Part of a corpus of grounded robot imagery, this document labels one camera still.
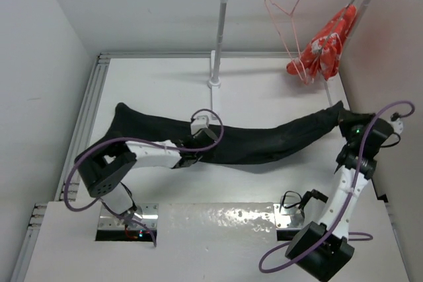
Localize black trousers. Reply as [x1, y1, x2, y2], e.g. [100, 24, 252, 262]
[98, 101, 347, 165]

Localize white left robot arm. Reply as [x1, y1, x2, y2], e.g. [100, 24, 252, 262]
[76, 127, 219, 221]

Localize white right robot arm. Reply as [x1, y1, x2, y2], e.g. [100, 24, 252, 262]
[286, 110, 394, 281]

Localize red white patterned garment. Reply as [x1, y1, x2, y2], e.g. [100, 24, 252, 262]
[286, 5, 357, 84]

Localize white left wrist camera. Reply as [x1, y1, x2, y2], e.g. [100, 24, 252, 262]
[190, 116, 210, 135]

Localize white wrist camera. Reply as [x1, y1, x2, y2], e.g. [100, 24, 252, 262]
[389, 112, 404, 135]
[190, 116, 210, 135]

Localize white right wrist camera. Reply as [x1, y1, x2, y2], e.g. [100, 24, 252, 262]
[389, 112, 404, 135]

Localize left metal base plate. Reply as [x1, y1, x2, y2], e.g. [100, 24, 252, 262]
[97, 204, 159, 230]

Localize metal base plate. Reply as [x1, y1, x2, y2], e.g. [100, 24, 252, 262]
[97, 204, 159, 230]
[274, 203, 305, 230]

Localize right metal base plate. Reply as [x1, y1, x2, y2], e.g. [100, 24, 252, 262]
[274, 203, 305, 230]

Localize pink wire hanger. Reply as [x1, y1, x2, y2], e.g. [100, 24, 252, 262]
[264, 0, 311, 85]

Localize aluminium table edge rail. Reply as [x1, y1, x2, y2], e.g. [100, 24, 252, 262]
[9, 51, 291, 282]

